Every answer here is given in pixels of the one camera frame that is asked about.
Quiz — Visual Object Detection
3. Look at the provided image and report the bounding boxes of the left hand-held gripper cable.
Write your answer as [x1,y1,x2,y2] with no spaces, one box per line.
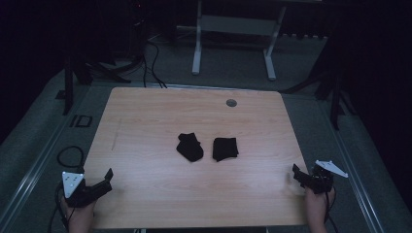
[48,183,76,233]

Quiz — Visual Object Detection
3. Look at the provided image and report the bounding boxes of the black cable loop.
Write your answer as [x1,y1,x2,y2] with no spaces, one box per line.
[56,145,86,170]

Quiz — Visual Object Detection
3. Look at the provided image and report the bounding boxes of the right hand-held gripper cable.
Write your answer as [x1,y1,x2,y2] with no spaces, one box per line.
[324,184,340,233]

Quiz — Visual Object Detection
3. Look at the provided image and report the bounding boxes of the white desk frame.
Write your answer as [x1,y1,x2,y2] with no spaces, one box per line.
[176,0,326,82]

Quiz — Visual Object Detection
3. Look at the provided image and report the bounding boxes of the black floor cables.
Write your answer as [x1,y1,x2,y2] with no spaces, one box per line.
[141,39,168,89]

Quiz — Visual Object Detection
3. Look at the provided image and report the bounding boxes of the person's left hand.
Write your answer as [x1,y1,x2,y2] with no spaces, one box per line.
[61,197,97,227]

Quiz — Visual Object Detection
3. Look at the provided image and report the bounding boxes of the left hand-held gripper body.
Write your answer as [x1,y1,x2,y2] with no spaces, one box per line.
[61,171,102,209]

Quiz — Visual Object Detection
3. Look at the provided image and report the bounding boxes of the dark equipment tower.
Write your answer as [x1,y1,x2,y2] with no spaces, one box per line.
[120,0,151,61]

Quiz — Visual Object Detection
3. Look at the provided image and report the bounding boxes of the metal floor rail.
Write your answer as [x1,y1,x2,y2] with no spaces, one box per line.
[0,84,95,229]
[319,96,388,233]

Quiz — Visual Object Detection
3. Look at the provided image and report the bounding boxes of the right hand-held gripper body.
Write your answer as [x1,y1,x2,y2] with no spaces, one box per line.
[305,159,350,195]

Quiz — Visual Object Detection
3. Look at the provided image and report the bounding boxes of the black metal stand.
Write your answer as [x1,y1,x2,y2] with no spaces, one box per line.
[54,52,132,117]
[281,32,359,131]

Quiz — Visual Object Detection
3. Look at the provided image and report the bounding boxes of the black sock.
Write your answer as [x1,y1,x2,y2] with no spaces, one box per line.
[212,137,240,163]
[176,132,205,163]

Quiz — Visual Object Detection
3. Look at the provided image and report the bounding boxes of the hand-held gripper cable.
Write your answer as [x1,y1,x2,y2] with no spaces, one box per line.
[324,184,340,233]
[48,183,76,233]

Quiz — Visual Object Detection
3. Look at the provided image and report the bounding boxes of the person's right hand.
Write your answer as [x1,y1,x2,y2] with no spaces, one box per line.
[304,187,336,221]

